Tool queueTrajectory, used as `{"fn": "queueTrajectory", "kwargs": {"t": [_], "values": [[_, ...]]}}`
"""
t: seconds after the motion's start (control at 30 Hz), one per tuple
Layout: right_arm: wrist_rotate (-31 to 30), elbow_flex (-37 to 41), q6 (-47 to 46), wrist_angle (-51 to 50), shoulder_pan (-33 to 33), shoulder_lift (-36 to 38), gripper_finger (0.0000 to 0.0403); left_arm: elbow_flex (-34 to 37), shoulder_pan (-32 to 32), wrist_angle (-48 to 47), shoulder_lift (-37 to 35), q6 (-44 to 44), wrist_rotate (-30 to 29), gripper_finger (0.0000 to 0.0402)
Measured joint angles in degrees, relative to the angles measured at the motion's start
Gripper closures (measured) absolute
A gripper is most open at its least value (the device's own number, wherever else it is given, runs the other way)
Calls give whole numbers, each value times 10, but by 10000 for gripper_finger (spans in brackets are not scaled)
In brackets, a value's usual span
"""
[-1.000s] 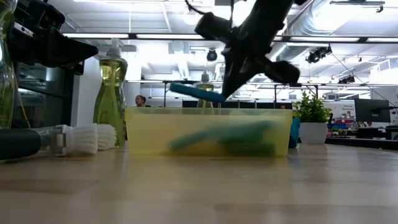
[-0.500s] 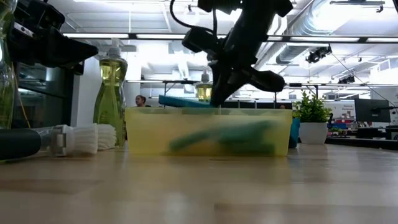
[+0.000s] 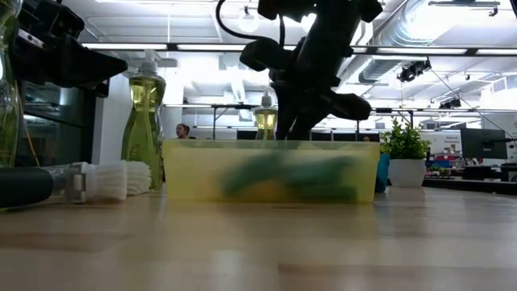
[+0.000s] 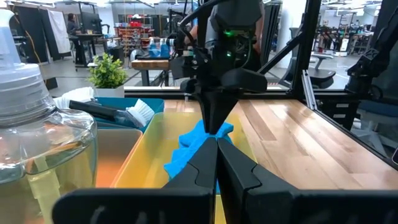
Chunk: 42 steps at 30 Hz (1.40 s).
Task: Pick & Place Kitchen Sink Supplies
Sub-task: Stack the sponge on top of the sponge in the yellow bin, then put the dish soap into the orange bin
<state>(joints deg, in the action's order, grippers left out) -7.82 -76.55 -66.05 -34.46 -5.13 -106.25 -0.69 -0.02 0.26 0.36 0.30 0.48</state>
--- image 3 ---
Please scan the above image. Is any clear soap pump bottle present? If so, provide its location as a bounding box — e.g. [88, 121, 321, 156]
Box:
[0, 0, 23, 169]
[253, 91, 280, 141]
[120, 50, 167, 191]

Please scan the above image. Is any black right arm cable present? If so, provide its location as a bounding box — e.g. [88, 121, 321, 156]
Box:
[214, 0, 286, 46]

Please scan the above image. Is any yellow translucent plastic bin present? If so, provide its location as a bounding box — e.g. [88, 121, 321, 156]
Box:
[162, 139, 381, 205]

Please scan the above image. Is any overhead light rail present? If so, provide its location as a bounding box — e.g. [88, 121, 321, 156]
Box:
[80, 41, 517, 57]

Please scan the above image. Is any black computer monitor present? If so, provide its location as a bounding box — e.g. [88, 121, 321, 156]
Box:
[460, 128, 509, 160]

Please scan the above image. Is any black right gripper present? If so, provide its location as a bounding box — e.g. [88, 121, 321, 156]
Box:
[240, 11, 373, 141]

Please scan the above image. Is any dark background desk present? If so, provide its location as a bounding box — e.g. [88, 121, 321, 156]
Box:
[422, 174, 517, 196]

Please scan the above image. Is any white poster board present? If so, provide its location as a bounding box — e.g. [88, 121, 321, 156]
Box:
[431, 131, 463, 157]

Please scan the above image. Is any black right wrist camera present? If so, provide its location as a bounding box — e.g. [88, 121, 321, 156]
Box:
[257, 0, 317, 23]

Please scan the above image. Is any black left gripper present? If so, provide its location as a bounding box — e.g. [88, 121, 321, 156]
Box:
[11, 0, 129, 99]

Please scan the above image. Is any blue plastic bin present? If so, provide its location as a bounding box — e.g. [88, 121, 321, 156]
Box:
[374, 152, 391, 194]

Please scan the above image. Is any small potted green plant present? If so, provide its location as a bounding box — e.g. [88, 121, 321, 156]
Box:
[380, 118, 431, 188]

